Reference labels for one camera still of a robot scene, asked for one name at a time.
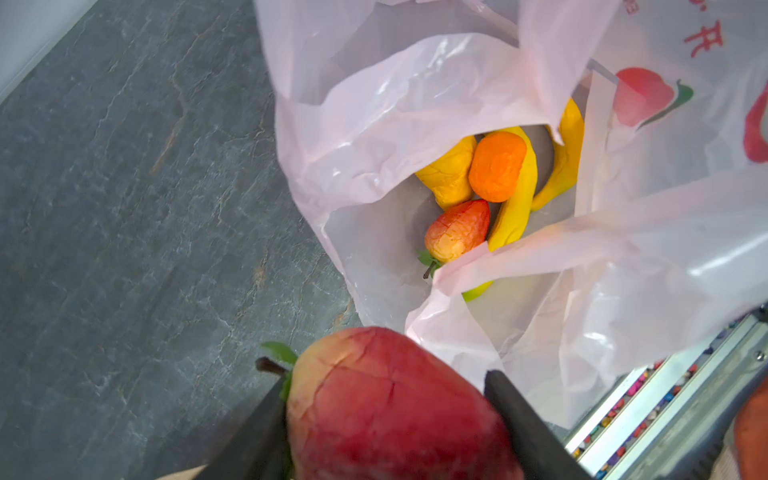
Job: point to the red orange glove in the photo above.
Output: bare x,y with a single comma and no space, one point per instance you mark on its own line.
751,435

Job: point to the pink plastic bag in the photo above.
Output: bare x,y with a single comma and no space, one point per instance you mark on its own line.
641,231

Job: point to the orange small fruit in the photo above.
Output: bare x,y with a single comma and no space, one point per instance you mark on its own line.
496,165

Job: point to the yellow banana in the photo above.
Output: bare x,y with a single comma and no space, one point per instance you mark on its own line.
567,156
513,216

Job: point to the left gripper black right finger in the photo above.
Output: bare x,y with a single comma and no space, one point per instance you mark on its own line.
538,450

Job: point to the beige cloth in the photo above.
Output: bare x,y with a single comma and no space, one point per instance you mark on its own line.
726,465

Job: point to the yellow orange round fruit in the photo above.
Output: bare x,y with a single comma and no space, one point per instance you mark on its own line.
447,177

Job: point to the red strawberry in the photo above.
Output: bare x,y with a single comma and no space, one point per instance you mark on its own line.
456,232
370,403

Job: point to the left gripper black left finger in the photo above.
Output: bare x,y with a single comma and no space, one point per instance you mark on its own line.
259,449

